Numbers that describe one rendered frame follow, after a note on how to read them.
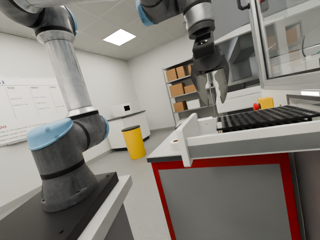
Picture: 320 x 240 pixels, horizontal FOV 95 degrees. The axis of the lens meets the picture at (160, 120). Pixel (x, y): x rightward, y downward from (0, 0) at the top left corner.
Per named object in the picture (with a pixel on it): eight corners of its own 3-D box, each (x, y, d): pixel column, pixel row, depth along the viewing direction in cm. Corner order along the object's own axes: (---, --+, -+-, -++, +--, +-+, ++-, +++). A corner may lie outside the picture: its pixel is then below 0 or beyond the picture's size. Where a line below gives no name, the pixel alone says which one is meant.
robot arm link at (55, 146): (27, 176, 41) (9, 130, 39) (67, 155, 54) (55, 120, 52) (60, 174, 38) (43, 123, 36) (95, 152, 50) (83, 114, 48)
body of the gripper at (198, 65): (223, 70, 45) (215, 29, 43) (224, 66, 37) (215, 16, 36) (197, 77, 48) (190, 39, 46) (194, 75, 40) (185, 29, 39)
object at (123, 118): (111, 152, 408) (98, 110, 394) (135, 139, 509) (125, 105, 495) (131, 151, 374) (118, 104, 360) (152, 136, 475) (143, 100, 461)
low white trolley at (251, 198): (180, 285, 82) (146, 157, 73) (195, 204, 139) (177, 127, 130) (318, 322, 59) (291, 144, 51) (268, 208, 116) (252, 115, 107)
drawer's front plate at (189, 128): (184, 168, 40) (175, 129, 39) (197, 136, 67) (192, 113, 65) (190, 168, 39) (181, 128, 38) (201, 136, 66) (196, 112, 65)
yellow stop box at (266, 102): (262, 115, 69) (259, 99, 68) (257, 112, 75) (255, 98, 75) (275, 112, 67) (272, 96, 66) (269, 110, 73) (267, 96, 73)
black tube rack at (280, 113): (220, 150, 41) (216, 128, 41) (219, 133, 57) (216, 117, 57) (327, 141, 33) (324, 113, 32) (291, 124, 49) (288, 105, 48)
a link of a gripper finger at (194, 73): (209, 89, 42) (207, 57, 40) (208, 89, 40) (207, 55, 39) (192, 90, 44) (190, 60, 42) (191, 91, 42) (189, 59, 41)
